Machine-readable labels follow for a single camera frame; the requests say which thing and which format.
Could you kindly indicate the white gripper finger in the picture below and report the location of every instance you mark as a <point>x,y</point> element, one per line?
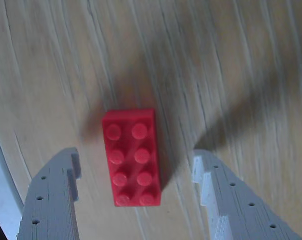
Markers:
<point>236,210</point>
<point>53,200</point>

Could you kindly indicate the red lego brick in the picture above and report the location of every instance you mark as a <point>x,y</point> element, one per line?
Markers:
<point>132,160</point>

